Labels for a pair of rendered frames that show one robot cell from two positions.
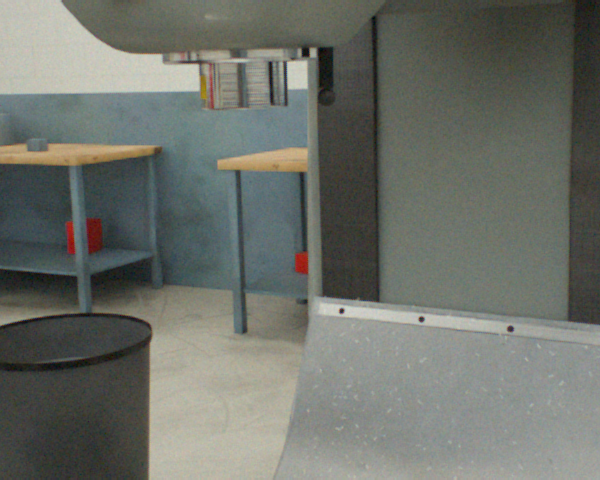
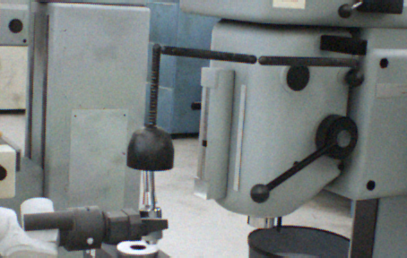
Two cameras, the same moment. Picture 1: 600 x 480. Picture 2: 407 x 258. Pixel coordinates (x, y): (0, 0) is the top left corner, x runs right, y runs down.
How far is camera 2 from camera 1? 0.93 m
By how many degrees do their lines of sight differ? 27
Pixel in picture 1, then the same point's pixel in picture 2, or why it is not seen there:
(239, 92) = (255, 222)
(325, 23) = (272, 213)
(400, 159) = (384, 227)
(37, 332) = (292, 234)
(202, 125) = not seen: outside the picture
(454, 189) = (401, 246)
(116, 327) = (339, 243)
